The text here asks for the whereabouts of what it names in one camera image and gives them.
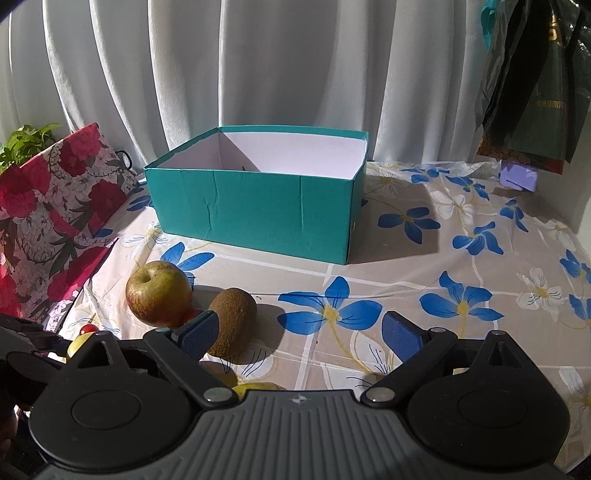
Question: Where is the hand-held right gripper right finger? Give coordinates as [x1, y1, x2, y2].
[361, 311, 536, 404]

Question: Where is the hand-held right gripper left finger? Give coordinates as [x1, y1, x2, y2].
[69, 311, 237, 407]

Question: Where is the brown kiwi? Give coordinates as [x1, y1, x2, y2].
[205, 287, 258, 359]

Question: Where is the teal cardboard box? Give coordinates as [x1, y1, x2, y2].
[143, 126, 370, 266]

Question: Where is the yellow-green fruit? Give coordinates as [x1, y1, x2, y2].
[67, 333, 95, 361]

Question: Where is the blue flower tablecloth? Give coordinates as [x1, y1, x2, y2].
[60, 159, 591, 476]

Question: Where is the red-green apple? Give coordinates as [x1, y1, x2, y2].
[126, 261, 193, 328]

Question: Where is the yellow fruit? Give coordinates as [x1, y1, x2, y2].
[231, 381, 288, 397]

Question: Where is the red floral bag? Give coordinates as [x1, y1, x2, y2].
[0, 122, 141, 330]

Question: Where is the small purple box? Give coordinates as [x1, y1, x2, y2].
[500, 159, 540, 192]

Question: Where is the green leafy plant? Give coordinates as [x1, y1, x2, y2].
[0, 124, 63, 174]

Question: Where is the dark plastic bag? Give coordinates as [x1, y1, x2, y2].
[475, 0, 591, 175]

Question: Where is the white curtain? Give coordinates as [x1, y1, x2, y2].
[0, 0, 491, 185]

